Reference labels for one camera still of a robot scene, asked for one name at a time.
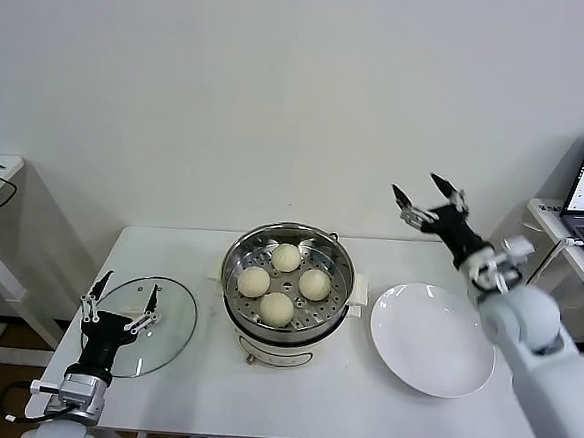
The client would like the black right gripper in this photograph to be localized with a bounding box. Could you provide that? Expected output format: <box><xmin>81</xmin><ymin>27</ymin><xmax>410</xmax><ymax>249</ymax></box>
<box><xmin>385</xmin><ymin>169</ymin><xmax>495</xmax><ymax>273</ymax></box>

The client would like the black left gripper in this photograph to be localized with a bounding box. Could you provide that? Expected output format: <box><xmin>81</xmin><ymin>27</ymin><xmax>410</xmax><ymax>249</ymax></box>
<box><xmin>73</xmin><ymin>267</ymin><xmax>164</xmax><ymax>380</ymax></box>

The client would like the round glass pot lid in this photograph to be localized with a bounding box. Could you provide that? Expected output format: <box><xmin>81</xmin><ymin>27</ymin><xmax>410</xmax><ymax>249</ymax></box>
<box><xmin>80</xmin><ymin>270</ymin><xmax>202</xmax><ymax>384</ymax></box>

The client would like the white steamed baozi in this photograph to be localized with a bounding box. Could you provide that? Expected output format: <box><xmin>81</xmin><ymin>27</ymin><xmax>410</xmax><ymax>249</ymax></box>
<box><xmin>235</xmin><ymin>264</ymin><xmax>273</xmax><ymax>300</ymax></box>
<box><xmin>297</xmin><ymin>268</ymin><xmax>333</xmax><ymax>302</ymax></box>
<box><xmin>270</xmin><ymin>242</ymin><xmax>302</xmax><ymax>275</ymax></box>
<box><xmin>256</xmin><ymin>291</ymin><xmax>297</xmax><ymax>329</ymax></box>

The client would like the perforated steel steamer basket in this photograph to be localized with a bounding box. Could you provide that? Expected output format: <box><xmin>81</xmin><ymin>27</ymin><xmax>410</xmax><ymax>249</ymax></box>
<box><xmin>216</xmin><ymin>217</ymin><xmax>361</xmax><ymax>337</ymax></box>

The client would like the white laptop side table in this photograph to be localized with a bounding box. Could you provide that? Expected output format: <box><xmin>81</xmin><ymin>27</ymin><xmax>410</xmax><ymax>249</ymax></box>
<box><xmin>512</xmin><ymin>196</ymin><xmax>584</xmax><ymax>422</ymax></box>

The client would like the white round plate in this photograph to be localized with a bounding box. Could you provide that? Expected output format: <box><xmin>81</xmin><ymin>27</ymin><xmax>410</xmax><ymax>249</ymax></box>
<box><xmin>364</xmin><ymin>279</ymin><xmax>503</xmax><ymax>404</ymax></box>

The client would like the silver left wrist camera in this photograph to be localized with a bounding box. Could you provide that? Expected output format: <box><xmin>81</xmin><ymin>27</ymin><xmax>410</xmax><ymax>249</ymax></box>
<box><xmin>56</xmin><ymin>371</ymin><xmax>103</xmax><ymax>412</ymax></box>

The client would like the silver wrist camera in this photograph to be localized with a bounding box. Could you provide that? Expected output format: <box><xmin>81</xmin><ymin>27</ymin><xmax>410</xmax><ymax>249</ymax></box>
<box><xmin>56</xmin><ymin>371</ymin><xmax>103</xmax><ymax>412</ymax></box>
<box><xmin>501</xmin><ymin>235</ymin><xmax>538</xmax><ymax>258</ymax></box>

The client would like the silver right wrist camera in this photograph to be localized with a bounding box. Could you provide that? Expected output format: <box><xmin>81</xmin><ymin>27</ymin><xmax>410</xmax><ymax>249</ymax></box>
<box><xmin>501</xmin><ymin>235</ymin><xmax>538</xmax><ymax>258</ymax></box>

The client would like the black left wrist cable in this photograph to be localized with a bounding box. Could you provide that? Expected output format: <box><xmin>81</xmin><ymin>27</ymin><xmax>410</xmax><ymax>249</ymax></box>
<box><xmin>4</xmin><ymin>381</ymin><xmax>64</xmax><ymax>427</ymax></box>

